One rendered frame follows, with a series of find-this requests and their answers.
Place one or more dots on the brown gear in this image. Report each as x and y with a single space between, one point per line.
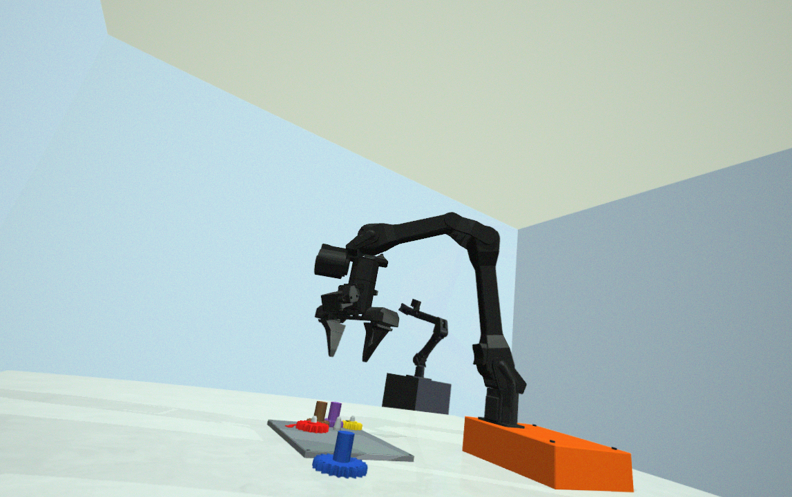
320 412

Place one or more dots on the red gear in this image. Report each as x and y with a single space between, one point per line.
309 426

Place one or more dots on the blue gear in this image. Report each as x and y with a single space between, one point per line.
341 464

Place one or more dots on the purple gear with cylindrical hub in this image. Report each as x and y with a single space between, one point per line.
334 412

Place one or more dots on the yellow gear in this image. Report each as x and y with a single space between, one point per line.
347 424

